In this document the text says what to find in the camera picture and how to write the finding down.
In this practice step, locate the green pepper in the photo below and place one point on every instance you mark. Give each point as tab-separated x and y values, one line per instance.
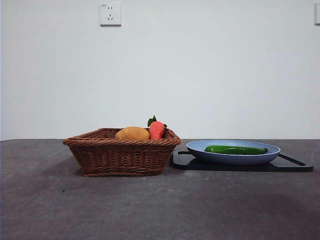
235	150

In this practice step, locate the blue plate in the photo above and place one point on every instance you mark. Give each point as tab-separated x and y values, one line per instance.
232	158

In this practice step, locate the orange carrot with green leaves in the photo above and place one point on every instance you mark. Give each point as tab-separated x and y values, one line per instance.
156	130

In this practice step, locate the yellow-brown potato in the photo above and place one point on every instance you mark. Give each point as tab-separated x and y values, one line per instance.
132	133

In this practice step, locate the brown wicker basket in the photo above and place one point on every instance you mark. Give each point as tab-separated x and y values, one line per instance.
117	157

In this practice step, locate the black glass cooktop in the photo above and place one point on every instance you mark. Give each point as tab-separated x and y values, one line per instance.
240	167

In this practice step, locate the white wall socket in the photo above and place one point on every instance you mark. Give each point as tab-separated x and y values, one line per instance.
110	14

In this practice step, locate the white wall plate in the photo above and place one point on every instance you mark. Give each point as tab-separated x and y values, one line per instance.
317	13

